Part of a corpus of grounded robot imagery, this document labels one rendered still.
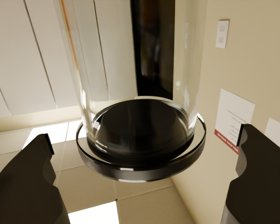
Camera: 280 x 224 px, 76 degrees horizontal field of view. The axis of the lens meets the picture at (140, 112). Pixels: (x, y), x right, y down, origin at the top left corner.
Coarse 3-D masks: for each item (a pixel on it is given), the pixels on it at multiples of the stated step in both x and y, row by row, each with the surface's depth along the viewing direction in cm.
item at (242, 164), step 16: (240, 128) 11; (256, 128) 10; (240, 144) 11; (256, 144) 9; (272, 144) 9; (240, 160) 9; (256, 160) 8; (272, 160) 8; (240, 176) 7; (256, 176) 7; (272, 176) 7; (240, 192) 7; (256, 192) 7; (272, 192) 7; (224, 208) 6; (240, 208) 6; (256, 208) 6; (272, 208) 6
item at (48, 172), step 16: (32, 144) 10; (48, 144) 11; (16, 160) 9; (32, 160) 9; (48, 160) 9; (0, 176) 8; (16, 176) 8; (32, 176) 8; (48, 176) 9; (0, 192) 7; (16, 192) 7; (32, 192) 7; (48, 192) 7; (0, 208) 7; (16, 208) 7; (32, 208) 7; (48, 208) 7; (64, 208) 7
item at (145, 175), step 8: (80, 152) 13; (200, 152) 13; (88, 160) 12; (184, 160) 12; (192, 160) 12; (96, 168) 12; (104, 168) 11; (160, 168) 11; (168, 168) 11; (176, 168) 11; (112, 176) 12; (120, 176) 11; (128, 176) 11; (136, 176) 11; (144, 176) 11; (152, 176) 11; (160, 176) 11
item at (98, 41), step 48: (96, 0) 8; (144, 0) 8; (192, 0) 8; (96, 48) 9; (144, 48) 8; (192, 48) 10; (96, 96) 10; (144, 96) 10; (192, 96) 11; (96, 144) 12; (144, 144) 11; (192, 144) 12
